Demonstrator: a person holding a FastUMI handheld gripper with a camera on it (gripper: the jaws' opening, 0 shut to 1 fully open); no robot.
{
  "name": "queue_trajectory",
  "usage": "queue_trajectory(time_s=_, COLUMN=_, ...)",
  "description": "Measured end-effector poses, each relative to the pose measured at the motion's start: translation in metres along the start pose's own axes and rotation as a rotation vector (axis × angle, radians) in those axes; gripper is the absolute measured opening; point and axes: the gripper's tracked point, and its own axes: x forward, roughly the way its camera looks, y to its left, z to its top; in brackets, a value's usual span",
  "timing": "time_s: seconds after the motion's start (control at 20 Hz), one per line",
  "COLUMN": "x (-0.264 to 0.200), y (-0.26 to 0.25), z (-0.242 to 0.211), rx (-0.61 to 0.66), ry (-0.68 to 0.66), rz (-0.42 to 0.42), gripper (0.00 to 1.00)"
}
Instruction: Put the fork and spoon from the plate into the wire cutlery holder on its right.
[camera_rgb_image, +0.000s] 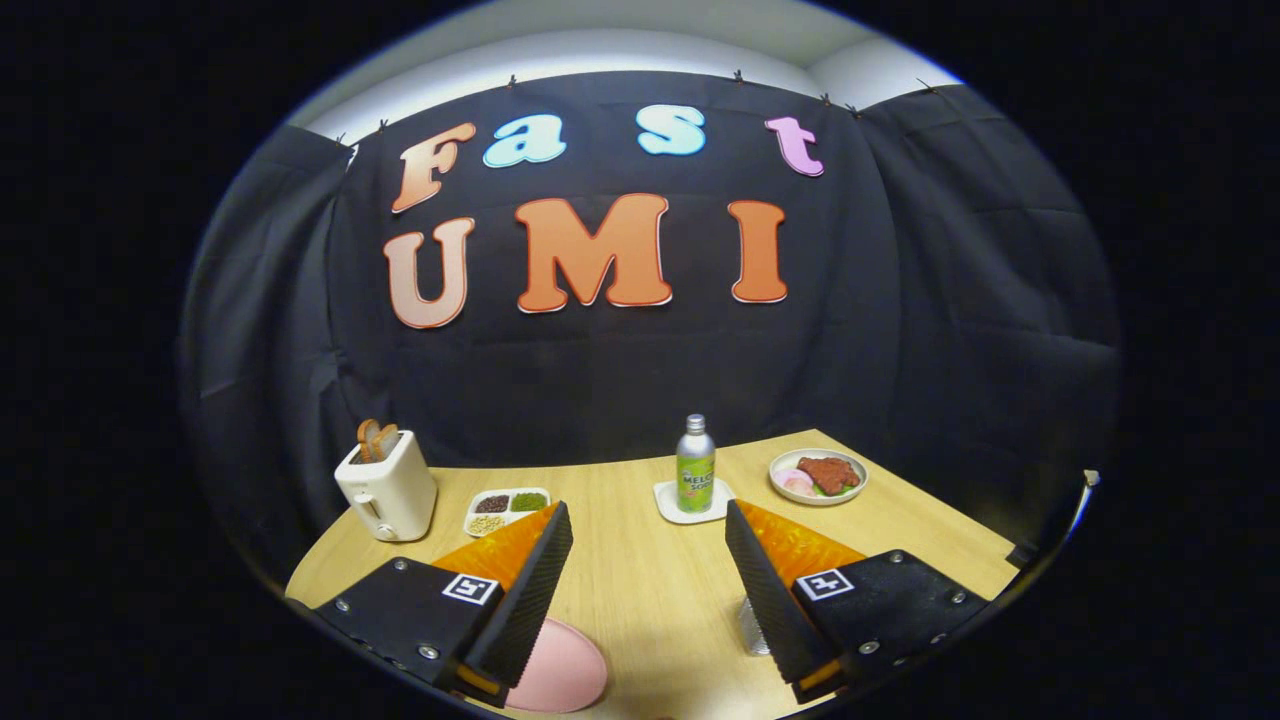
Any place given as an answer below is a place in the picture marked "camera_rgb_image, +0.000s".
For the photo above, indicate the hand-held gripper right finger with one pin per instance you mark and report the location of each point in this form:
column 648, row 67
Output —
column 770, row 600

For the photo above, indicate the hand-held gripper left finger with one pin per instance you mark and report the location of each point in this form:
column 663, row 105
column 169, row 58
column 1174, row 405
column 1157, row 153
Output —
column 525, row 600

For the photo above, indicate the pink plate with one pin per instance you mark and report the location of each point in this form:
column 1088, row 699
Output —
column 565, row 670

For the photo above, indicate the white divided dish with beans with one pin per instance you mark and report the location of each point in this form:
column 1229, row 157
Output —
column 505, row 510

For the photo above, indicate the white plate with food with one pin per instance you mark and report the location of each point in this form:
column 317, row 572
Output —
column 785, row 492

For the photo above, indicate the pink ham slices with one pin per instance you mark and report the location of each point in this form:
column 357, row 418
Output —
column 797, row 483

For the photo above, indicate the red meat piece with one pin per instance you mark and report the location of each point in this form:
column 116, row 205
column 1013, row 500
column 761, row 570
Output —
column 830, row 473

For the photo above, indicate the white square coaster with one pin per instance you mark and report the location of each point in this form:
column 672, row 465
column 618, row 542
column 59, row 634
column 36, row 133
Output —
column 668, row 503

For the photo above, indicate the green drink bottle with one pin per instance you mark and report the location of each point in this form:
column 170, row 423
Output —
column 696, row 480

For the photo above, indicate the cream toaster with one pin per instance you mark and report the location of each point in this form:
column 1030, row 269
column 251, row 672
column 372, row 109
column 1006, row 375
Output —
column 395, row 495

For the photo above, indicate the brown toast slice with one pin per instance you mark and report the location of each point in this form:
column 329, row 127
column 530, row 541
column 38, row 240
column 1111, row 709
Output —
column 367, row 438
column 386, row 440

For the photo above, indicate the black backdrop cloth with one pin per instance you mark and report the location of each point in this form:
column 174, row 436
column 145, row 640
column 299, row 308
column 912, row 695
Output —
column 650, row 370

